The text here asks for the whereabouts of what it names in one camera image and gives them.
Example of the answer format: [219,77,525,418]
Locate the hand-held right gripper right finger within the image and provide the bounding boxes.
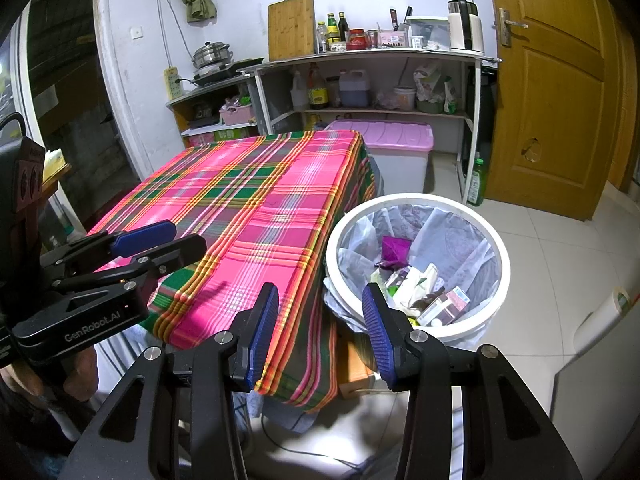
[361,282,583,480]

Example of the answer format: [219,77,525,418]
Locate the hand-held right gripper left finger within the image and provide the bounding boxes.
[65,282,281,480]

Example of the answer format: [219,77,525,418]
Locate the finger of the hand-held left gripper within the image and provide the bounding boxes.
[52,234,207,303]
[40,220,177,273]

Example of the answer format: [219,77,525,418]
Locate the large white foam net sleeve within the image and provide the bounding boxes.
[395,266,441,306]

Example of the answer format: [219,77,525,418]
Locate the pink small carton box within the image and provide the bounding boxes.
[432,286,472,327]

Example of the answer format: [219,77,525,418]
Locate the purple foil wrapper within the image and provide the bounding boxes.
[377,236,413,268]

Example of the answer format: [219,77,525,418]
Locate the translucent white bin liner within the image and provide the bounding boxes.
[327,202,501,331]

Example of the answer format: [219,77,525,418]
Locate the white round trash bin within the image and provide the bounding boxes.
[325,193,511,346]

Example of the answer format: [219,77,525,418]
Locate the person's left hand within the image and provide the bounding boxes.
[62,347,98,396]

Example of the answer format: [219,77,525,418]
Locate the wooden stool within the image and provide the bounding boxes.
[336,330,376,400]

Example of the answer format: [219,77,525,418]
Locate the pink plaid tablecloth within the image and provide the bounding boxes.
[85,130,378,413]

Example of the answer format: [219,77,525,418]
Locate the white yellow tissue box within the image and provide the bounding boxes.
[42,149,68,183]

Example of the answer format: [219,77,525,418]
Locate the green pink carton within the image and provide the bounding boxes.
[214,127,258,142]

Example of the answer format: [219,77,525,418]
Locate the pink plastic basket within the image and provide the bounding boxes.
[220,102,258,126]

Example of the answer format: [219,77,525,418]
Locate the small white shelf unit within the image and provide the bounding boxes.
[167,77,261,148]

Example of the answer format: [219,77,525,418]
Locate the yellowish power strip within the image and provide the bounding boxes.
[164,66,182,101]

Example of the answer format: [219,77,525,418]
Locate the green plastic bottle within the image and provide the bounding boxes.
[467,158,487,207]

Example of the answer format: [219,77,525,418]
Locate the black induction cooker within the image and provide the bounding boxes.
[192,57,266,86]

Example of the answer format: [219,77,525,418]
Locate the metal steamer pot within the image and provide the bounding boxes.
[192,41,235,70]

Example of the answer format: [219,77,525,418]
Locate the translucent white bottle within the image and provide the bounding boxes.
[290,71,310,111]

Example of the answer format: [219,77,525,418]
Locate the pink lidded storage bin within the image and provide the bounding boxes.
[325,120,435,196]

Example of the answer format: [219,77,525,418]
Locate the oil bottle yellow label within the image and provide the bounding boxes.
[308,64,329,110]

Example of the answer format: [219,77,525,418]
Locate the white appliance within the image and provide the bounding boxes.
[550,325,640,480]

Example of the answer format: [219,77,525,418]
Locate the dark liquid plastic jug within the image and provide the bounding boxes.
[339,71,372,108]

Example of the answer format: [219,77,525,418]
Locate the white paper roll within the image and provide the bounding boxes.
[585,287,632,331]

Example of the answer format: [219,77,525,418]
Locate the white lidded tub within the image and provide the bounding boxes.
[392,86,417,112]

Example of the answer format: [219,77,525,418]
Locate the wooden cutting board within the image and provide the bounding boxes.
[268,0,316,62]

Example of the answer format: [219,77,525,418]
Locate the crumpled plastic bags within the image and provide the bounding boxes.
[412,60,458,115]

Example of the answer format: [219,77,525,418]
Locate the large white shelf unit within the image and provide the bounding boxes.
[237,47,503,203]

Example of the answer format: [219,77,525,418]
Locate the yellow wooden door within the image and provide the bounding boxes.
[482,0,626,223]

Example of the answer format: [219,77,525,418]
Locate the pink utensil holder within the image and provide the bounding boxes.
[377,30,412,48]

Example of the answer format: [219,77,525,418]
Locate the clear plastic container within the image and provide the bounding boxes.
[406,16,451,50]

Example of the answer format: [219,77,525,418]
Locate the white black electric kettle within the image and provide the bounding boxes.
[446,0,485,55]

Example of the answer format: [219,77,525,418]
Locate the metal door handle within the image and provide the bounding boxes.
[495,7,530,46]

